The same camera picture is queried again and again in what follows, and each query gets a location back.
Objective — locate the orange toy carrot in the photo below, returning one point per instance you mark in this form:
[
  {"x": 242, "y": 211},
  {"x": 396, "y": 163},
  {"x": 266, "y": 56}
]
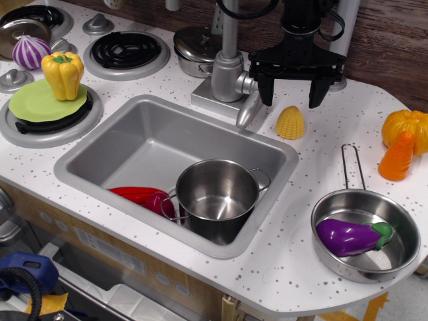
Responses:
[{"x": 396, "y": 162}]

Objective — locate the grey stove knob left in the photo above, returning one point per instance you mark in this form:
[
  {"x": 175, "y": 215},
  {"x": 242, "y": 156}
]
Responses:
[{"x": 13, "y": 80}]

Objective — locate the purple striped toy onion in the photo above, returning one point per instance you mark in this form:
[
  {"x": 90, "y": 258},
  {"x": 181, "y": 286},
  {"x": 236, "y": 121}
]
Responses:
[{"x": 29, "y": 51}]

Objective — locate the blue clamp handle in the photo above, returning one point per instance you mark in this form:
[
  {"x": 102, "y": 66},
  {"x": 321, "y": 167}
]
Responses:
[{"x": 40, "y": 267}]

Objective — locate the grey toy sink basin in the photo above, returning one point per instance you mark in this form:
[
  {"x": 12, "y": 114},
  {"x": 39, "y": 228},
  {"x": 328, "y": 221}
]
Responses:
[{"x": 149, "y": 142}]

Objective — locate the steel pot lid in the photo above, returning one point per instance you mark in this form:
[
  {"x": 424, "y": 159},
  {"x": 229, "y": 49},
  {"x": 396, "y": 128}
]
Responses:
[{"x": 12, "y": 31}]

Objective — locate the orange toy pumpkin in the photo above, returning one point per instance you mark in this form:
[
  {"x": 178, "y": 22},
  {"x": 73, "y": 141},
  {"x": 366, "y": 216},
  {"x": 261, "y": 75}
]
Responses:
[{"x": 406, "y": 120}]

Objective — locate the yellow tape piece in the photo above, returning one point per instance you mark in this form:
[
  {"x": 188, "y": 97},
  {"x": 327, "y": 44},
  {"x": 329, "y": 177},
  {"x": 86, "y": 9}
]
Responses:
[{"x": 52, "y": 303}]

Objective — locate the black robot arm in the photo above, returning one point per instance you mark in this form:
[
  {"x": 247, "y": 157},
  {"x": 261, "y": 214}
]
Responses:
[{"x": 313, "y": 16}]

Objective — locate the steel pot in sink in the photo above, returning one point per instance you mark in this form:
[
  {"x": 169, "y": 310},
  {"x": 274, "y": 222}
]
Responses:
[{"x": 217, "y": 196}]

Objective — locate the green toy plate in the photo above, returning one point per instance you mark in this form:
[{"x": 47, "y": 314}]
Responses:
[{"x": 35, "y": 102}]

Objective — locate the back left stove burner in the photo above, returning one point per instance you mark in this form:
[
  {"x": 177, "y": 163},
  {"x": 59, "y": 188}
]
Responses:
[{"x": 57, "y": 20}]

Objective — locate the grey stove knob middle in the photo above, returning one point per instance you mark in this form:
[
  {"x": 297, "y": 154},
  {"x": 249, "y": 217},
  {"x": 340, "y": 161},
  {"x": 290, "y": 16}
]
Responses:
[{"x": 62, "y": 45}]

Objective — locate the purple toy eggplant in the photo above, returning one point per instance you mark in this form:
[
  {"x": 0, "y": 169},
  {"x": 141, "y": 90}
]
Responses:
[{"x": 344, "y": 239}]

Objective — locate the yellow toy corn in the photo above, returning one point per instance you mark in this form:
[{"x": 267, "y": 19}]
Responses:
[{"x": 290, "y": 123}]

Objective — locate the steel frying pan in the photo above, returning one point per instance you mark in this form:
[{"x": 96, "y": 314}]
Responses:
[{"x": 363, "y": 206}]

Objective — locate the back right stove burner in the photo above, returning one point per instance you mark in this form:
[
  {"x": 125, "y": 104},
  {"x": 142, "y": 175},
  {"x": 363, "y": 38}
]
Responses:
[{"x": 126, "y": 56}]

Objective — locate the grey support pole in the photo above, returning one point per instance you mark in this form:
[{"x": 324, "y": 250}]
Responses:
[{"x": 348, "y": 10}]

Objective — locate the lidded steel pot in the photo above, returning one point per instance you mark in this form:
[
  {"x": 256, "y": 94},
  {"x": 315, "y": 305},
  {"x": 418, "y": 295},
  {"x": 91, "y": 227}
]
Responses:
[{"x": 196, "y": 49}]

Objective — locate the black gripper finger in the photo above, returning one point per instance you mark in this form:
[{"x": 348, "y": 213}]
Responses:
[
  {"x": 318, "y": 90},
  {"x": 266, "y": 89}
]

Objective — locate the silver toy faucet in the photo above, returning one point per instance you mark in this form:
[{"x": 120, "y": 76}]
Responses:
[{"x": 229, "y": 90}]

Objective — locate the grey stove knob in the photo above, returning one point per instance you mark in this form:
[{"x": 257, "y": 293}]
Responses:
[
  {"x": 13, "y": 80},
  {"x": 62, "y": 45},
  {"x": 98, "y": 25}
]

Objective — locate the yellow toy bell pepper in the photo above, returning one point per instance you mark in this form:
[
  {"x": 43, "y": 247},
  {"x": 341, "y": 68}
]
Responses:
[{"x": 63, "y": 72}]

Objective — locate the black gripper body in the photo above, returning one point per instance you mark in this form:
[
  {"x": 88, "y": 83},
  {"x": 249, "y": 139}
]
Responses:
[{"x": 295, "y": 57}]

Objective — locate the grey stove knob top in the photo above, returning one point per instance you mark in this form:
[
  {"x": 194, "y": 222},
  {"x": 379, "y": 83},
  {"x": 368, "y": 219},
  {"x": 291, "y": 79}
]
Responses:
[{"x": 98, "y": 25}]

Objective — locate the toy oven door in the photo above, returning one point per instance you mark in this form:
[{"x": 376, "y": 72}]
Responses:
[{"x": 121, "y": 282}]

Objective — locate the red toy chili pepper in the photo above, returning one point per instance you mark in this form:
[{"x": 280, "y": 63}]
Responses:
[{"x": 153, "y": 199}]

